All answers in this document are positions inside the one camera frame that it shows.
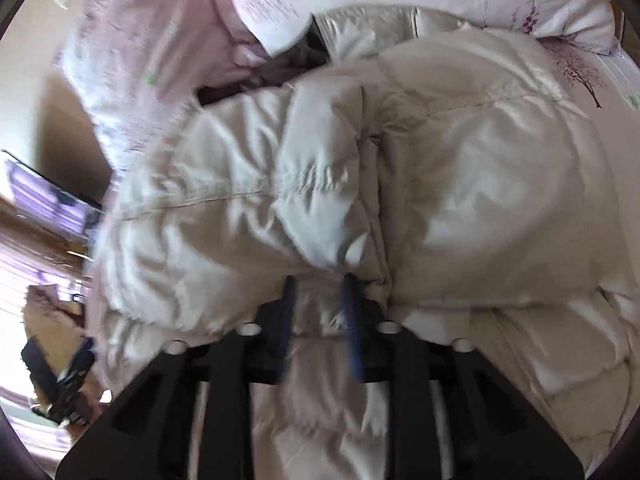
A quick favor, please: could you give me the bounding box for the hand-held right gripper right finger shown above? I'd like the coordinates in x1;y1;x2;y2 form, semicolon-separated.
340;272;585;480

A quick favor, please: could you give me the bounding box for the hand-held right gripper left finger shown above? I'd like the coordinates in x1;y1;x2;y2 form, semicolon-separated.
55;276;299;480

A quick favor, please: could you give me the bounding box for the person's left forearm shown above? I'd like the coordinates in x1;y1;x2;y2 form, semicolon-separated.
22;284;88;348

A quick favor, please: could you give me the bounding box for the dark framed screen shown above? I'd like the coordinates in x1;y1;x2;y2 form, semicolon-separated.
1;149;104;239

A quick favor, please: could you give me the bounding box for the pink floral pillow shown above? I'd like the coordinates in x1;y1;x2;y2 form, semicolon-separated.
54;0;281;181

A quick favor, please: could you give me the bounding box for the floral bed sheet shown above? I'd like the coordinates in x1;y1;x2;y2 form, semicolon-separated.
542;35;640;126

